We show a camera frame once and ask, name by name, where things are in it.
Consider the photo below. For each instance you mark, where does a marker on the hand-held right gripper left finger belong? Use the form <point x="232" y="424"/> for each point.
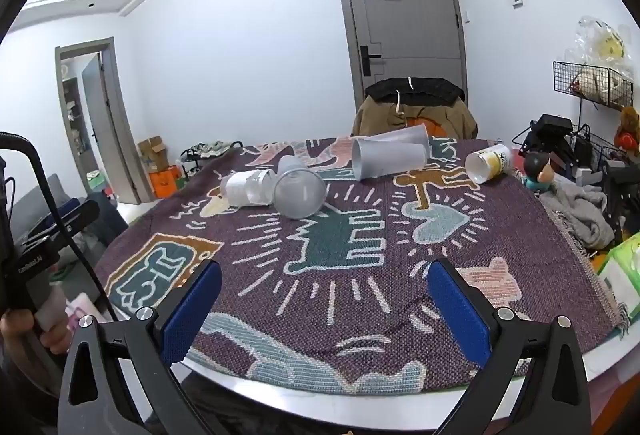
<point x="192" y="310"/>

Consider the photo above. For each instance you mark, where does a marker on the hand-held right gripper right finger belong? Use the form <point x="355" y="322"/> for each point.
<point x="460" y="310"/>

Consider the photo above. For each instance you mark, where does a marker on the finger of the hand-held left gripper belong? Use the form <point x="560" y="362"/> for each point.
<point x="47" y="224"/>
<point x="80" y="217"/>

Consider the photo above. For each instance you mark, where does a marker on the frosted clear plastic cup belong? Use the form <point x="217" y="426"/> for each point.
<point x="300" y="195"/>

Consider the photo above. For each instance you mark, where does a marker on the clear cup with white label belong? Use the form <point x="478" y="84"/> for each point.
<point x="245" y="187"/>

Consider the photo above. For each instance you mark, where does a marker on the white cup with yellow print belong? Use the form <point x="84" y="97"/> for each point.
<point x="492" y="161"/>

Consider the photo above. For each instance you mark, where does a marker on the large white plastic cup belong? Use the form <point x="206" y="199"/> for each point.
<point x="390" y="158"/>

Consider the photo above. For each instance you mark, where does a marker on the small clear plastic cup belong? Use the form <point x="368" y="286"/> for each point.
<point x="290" y="163"/>

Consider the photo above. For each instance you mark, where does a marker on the tall translucent white cup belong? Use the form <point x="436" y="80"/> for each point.
<point x="407" y="134"/>

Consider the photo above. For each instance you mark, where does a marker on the person's left hand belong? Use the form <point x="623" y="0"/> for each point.
<point x="55" y="336"/>

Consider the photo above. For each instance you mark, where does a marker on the grey sofa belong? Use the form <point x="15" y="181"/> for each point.
<point x="35" y="205"/>

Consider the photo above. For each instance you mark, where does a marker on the orange crate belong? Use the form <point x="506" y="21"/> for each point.
<point x="165" y="182"/>

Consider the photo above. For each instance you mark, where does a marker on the cardboard box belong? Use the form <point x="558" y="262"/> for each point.
<point x="152" y="152"/>

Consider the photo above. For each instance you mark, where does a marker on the printed blanket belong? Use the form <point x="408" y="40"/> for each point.
<point x="350" y="275"/>

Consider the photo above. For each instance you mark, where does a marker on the shoe rack with cloth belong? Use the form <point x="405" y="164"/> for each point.
<point x="210" y="151"/>

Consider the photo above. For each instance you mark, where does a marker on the grey cloth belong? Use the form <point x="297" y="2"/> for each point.
<point x="575" y="212"/>

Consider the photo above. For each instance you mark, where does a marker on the cartoon doll figure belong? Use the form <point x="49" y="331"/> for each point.
<point x="537" y="167"/>

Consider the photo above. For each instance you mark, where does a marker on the green tissue box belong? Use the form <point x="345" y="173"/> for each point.
<point x="622" y="270"/>

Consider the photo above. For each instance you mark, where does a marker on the black device with stand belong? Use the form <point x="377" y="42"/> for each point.
<point x="550" y="127"/>

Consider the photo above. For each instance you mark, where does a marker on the brown jacket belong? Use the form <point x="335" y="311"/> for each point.
<point x="380" y="117"/>

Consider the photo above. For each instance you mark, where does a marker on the black jacket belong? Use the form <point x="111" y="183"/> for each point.
<point x="415" y="90"/>

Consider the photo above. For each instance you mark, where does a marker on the brown plush toy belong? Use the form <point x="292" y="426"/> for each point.
<point x="629" y="127"/>

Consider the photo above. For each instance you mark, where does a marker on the white plush toy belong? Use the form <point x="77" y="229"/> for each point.
<point x="597" y="82"/>

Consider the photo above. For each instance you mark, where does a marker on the grey door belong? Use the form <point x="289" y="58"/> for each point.
<point x="400" y="40"/>

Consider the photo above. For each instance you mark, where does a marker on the clear plastic bag yellow flower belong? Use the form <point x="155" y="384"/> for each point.
<point x="605" y="40"/>

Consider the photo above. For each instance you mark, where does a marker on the grey doorway frame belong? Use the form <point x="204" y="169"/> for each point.
<point x="112" y="125"/>

